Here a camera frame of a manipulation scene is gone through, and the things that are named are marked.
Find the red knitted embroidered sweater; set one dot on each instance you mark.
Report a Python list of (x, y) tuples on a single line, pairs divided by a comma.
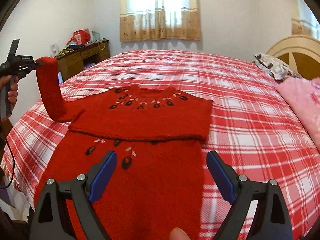
[(157, 135)]

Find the clothes pile on desk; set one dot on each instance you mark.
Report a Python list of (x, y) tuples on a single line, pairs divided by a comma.
[(69, 49)]

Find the person's left hand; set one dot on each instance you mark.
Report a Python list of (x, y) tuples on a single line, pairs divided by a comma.
[(12, 94)]

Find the person's right hand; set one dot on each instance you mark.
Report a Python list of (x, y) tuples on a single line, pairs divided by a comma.
[(178, 234)]

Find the brown wooden desk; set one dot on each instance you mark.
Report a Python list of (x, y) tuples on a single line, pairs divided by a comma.
[(75, 62)]

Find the red gift box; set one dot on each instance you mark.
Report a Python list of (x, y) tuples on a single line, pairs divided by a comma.
[(80, 37)]

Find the red white plaid bedsheet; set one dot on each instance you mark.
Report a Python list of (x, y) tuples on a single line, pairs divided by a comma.
[(253, 128)]

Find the pink floral pillow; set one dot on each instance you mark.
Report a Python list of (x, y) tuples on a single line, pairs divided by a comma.
[(302, 96)]

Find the beige curtain centre window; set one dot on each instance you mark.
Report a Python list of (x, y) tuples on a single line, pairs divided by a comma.
[(152, 20)]

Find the beige curtain window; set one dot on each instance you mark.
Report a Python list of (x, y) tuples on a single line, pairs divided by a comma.
[(303, 20), (152, 20)]

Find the grey patterned pillow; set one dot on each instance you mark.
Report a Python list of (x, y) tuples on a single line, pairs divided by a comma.
[(274, 67)]

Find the cream wooden headboard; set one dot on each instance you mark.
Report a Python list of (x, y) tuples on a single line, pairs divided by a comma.
[(300, 52)]

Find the beige curtain right window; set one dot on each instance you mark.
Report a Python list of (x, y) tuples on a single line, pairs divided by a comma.
[(303, 20)]

